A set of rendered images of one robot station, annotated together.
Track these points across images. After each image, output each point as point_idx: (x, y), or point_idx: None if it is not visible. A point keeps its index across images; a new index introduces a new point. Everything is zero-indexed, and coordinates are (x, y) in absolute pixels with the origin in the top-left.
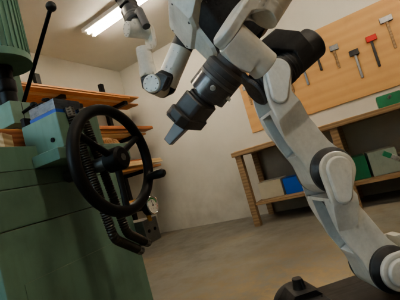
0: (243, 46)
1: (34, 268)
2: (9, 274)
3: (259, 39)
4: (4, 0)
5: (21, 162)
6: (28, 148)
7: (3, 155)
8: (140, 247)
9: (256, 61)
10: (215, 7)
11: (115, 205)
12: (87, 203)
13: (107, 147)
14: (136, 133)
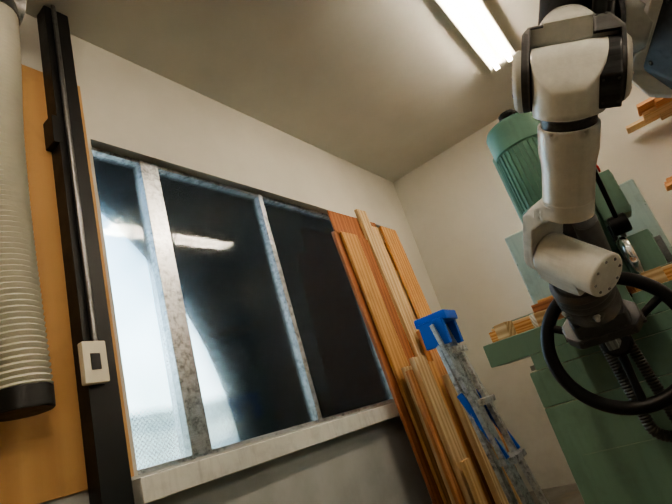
0: (548, 273)
1: (591, 441)
2: (565, 443)
3: (563, 256)
4: (523, 153)
5: (556, 338)
6: (560, 321)
7: (537, 336)
8: None
9: (572, 285)
10: (667, 63)
11: (614, 403)
12: (657, 370)
13: (641, 306)
14: (653, 293)
